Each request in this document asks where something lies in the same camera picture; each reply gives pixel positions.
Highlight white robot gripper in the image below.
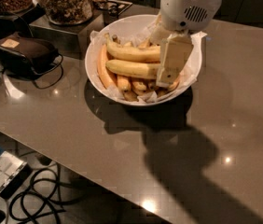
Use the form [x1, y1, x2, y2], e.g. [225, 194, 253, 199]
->
[150, 0, 222, 86]

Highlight yellow banana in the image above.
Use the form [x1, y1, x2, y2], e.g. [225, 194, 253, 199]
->
[104, 34, 160, 63]
[105, 59, 159, 79]

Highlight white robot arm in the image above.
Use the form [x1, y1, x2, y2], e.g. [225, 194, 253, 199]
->
[150, 0, 222, 87]

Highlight banana tip at back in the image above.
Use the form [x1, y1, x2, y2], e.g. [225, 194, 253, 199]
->
[138, 38, 151, 49]

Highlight white bowl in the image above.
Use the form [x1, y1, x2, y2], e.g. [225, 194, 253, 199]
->
[84, 14, 203, 107]

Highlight banana far right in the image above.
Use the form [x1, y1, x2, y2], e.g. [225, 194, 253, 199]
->
[167, 76, 180, 91]

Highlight small banana lower right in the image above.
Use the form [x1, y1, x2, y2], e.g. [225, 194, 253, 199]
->
[147, 79, 159, 91]

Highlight small banana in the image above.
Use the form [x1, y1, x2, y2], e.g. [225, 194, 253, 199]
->
[131, 77, 147, 91]
[117, 75, 132, 92]
[147, 79, 159, 91]

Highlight small banana lower middle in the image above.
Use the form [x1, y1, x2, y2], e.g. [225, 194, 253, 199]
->
[131, 77, 147, 91]

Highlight small banana lower left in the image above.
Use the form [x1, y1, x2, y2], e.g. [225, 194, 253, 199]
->
[117, 75, 132, 92]

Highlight orange left banana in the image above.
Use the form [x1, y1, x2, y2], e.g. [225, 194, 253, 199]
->
[97, 44, 117, 89]

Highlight white paper liner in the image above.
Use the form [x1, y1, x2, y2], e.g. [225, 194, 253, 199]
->
[89, 16, 208, 105]

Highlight black tray at back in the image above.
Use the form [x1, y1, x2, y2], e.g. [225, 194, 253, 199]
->
[94, 0, 132, 17]

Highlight dark metal stand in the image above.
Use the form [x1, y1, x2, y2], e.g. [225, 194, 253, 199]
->
[30, 10, 104, 60]

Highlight glass jar of granola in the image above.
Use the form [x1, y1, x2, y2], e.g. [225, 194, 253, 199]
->
[40, 0, 93, 25]

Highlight black pouch with label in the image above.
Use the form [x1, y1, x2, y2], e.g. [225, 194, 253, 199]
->
[0, 34, 59, 76]

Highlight silver box on floor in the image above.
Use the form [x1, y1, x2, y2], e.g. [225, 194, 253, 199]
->
[0, 151, 32, 199]

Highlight black cable on table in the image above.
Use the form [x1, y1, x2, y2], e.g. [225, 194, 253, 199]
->
[0, 53, 65, 91]

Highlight black cables on floor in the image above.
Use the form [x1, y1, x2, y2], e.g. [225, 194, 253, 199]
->
[8, 161, 89, 224]

